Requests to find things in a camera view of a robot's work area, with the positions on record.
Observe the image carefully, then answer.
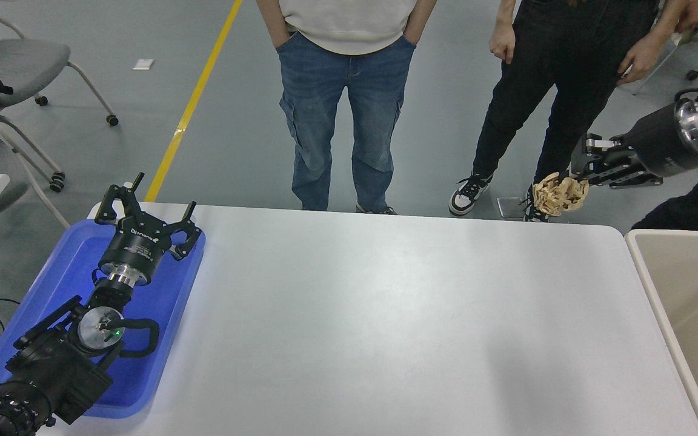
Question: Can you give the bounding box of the person's right hand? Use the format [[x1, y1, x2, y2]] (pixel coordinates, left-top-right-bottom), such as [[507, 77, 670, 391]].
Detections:
[[490, 23, 517, 65]]

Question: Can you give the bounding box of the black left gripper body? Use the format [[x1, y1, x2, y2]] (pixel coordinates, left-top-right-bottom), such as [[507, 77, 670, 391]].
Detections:
[[99, 215, 171, 286]]

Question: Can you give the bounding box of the metal floor plate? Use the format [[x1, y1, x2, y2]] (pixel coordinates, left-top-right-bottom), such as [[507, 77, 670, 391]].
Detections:
[[497, 197, 525, 219]]

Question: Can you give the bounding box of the grey wheeled office chair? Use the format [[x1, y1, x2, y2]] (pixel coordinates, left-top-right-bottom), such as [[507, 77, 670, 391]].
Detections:
[[0, 0, 119, 128]]

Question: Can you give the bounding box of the large pale bin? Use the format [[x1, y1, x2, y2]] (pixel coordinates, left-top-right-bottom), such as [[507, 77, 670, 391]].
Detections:
[[625, 229, 698, 436]]

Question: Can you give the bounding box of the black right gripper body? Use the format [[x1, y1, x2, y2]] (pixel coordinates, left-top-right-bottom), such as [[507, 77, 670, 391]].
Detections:
[[618, 104, 698, 179]]

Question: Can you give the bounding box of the person's left hand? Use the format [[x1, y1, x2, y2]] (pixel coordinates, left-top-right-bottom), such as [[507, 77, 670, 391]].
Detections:
[[617, 36, 659, 84]]

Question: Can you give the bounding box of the tan paper ball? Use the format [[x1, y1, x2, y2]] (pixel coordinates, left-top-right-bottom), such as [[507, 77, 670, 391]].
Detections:
[[532, 172, 590, 217]]

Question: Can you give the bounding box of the blue plastic tray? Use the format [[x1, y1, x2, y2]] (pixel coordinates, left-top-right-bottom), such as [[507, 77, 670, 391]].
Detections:
[[0, 218, 207, 420]]

